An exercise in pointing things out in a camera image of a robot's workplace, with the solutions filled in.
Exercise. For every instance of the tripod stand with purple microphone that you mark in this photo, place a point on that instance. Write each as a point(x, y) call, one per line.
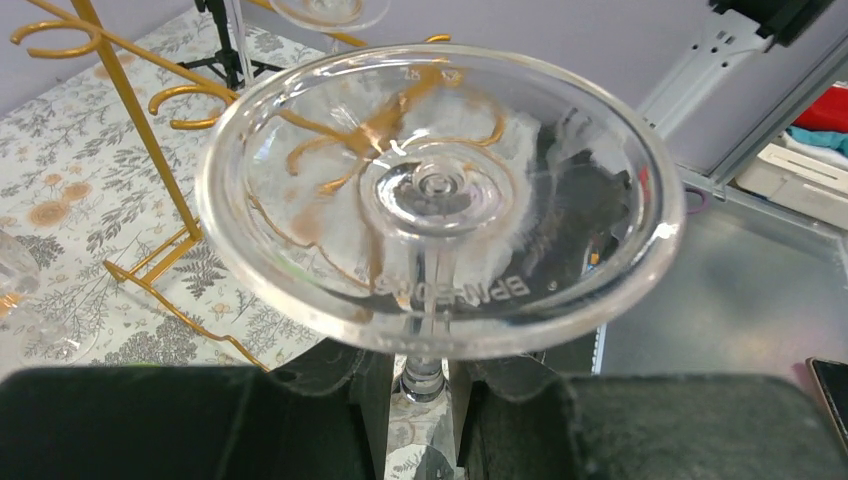
point(228, 63)

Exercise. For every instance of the floral patterned tablecloth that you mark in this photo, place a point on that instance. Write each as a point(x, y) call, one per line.
point(188, 36)

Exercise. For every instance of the black smartphone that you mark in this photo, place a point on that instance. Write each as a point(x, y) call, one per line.
point(830, 383)

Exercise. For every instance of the clear wine glass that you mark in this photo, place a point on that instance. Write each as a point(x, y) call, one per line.
point(49, 327)
point(336, 19)
point(464, 207)

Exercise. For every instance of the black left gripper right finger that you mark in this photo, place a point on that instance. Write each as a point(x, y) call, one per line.
point(649, 430)

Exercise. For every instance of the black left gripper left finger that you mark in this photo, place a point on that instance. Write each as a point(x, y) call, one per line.
point(324, 415)

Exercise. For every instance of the gold wire wine glass rack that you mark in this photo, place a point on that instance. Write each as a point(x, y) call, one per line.
point(80, 191)

